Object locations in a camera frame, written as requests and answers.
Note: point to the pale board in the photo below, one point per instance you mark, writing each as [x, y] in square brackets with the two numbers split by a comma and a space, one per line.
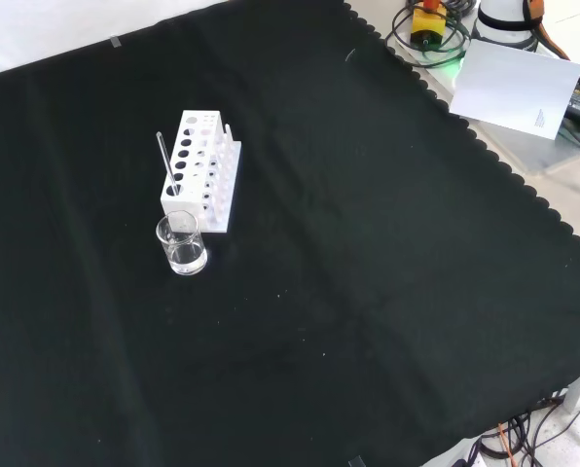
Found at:
[509, 83]

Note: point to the black cloth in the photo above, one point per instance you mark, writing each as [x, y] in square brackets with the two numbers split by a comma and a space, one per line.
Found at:
[329, 253]

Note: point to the clear glass rod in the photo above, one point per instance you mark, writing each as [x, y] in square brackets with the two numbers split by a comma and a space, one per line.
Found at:
[166, 161]

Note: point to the clear tape piece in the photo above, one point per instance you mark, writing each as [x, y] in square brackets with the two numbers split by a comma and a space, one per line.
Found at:
[356, 462]
[116, 42]

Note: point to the white test tube rack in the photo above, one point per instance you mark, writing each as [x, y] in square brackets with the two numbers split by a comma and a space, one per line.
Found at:
[189, 197]

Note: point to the clear glass beaker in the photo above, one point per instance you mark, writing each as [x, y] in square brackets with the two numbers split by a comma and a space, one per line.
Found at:
[183, 259]

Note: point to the yellow stop button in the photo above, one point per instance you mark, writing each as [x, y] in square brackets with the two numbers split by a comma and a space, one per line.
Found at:
[428, 25]

